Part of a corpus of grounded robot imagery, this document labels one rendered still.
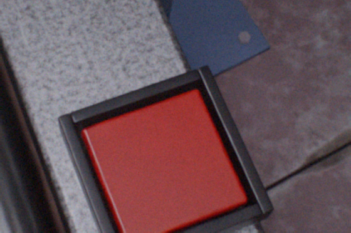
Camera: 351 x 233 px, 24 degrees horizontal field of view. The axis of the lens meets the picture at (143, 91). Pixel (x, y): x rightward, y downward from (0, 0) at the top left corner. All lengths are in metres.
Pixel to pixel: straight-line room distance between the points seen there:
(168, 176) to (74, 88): 0.07
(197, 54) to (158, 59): 1.01
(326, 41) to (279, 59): 0.09
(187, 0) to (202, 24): 0.05
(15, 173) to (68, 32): 0.08
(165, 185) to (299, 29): 1.12
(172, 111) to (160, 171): 0.03
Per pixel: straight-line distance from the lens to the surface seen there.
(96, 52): 0.41
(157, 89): 0.38
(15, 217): 0.38
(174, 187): 0.37
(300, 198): 1.37
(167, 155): 0.38
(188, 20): 1.44
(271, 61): 1.44
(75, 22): 0.42
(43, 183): 0.43
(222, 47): 1.43
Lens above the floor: 1.29
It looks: 68 degrees down
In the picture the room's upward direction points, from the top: 8 degrees clockwise
